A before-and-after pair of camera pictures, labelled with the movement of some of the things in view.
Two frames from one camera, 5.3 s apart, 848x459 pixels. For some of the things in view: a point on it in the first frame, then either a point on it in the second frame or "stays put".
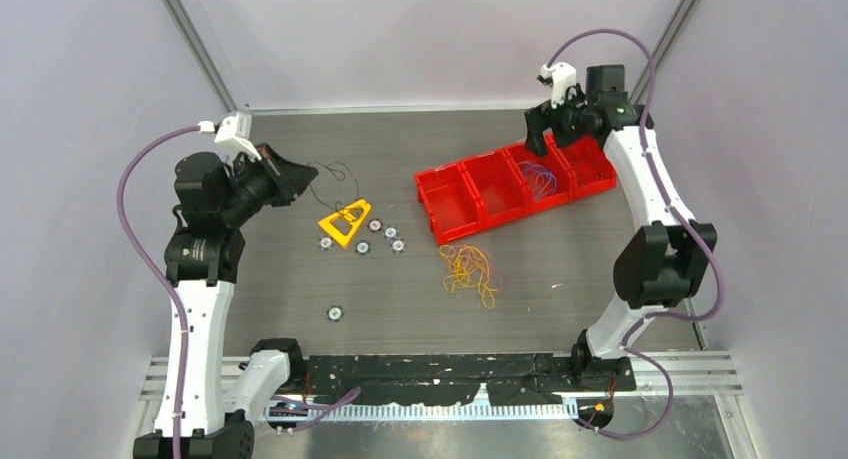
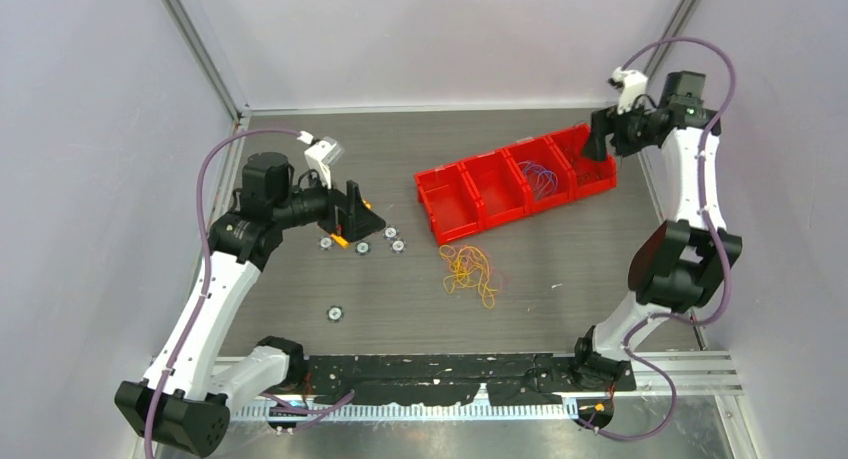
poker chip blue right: [398, 246] stays put
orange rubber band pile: [468, 266] stays put
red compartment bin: [463, 197] stays put
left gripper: [290, 179] → [355, 218]
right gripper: [540, 118] → [603, 121]
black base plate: [508, 379] stays put
